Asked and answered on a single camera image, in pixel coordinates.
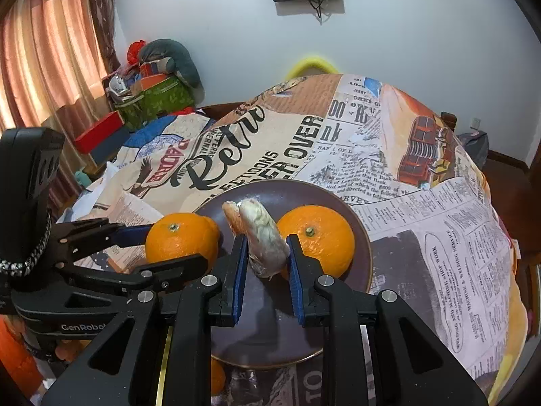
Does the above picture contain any green patterned bag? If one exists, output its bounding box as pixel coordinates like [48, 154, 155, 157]
[115, 77, 196, 133]

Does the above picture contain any newspaper printed blanket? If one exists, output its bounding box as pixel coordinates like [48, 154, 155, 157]
[57, 74, 529, 406]

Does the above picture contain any black cable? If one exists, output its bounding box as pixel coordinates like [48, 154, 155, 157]
[310, 0, 335, 23]

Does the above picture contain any yellow foam hoop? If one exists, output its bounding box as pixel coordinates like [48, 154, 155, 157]
[285, 53, 341, 81]

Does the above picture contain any grey plush toy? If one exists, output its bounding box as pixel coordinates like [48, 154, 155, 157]
[137, 39, 205, 90]

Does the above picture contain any orange cloth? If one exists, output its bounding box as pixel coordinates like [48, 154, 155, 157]
[0, 316, 45, 392]

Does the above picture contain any large orange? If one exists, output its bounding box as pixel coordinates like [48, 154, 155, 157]
[145, 212, 221, 275]
[276, 205, 355, 280]

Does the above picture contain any orange box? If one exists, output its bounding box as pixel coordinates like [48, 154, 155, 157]
[130, 73, 175, 94]

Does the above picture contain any black white braided lanyard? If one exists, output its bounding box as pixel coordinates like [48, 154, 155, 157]
[0, 213, 52, 278]

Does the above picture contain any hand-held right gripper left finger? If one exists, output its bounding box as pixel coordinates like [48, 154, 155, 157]
[40, 234, 250, 406]

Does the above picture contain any red blue patterned box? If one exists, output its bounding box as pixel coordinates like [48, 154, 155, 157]
[139, 61, 177, 78]

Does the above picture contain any pink striped curtain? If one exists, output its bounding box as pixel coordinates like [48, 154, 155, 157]
[0, 0, 111, 212]

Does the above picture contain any pomelo segment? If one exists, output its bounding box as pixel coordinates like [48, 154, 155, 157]
[222, 197, 291, 280]

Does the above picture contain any blue patterned quilt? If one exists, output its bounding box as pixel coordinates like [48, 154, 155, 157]
[122, 112, 212, 153]

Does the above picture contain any red plastic bag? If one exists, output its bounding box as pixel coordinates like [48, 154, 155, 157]
[127, 41, 147, 67]

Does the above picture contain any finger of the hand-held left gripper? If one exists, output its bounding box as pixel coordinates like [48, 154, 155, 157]
[54, 218, 159, 263]
[70, 253, 218, 293]

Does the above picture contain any white plastic item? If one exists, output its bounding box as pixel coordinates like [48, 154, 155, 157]
[107, 73, 133, 103]

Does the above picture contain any brown patterned curtain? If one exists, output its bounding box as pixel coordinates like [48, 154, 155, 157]
[87, 0, 122, 74]

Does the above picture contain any grey backpack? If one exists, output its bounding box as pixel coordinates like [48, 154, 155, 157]
[456, 131, 490, 166]

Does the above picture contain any dark brown plate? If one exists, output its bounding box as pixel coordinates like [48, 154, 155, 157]
[192, 180, 374, 368]

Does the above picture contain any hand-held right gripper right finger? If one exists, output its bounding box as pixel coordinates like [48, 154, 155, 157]
[285, 233, 490, 406]

